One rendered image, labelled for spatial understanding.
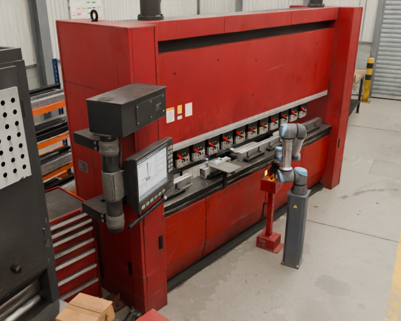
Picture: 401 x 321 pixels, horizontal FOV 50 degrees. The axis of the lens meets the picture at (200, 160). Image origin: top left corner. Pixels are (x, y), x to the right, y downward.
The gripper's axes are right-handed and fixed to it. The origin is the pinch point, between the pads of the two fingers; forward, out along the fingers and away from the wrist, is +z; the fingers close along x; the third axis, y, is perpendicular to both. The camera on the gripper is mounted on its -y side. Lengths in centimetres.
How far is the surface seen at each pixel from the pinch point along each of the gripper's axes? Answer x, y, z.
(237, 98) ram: 19, 43, -79
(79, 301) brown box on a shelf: 258, -7, -38
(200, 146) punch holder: 70, 48, -45
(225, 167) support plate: 54, 29, -25
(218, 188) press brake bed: 58, 32, -3
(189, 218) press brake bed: 96, 36, 12
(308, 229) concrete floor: -48, -29, 71
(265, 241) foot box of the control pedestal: 14, -5, 64
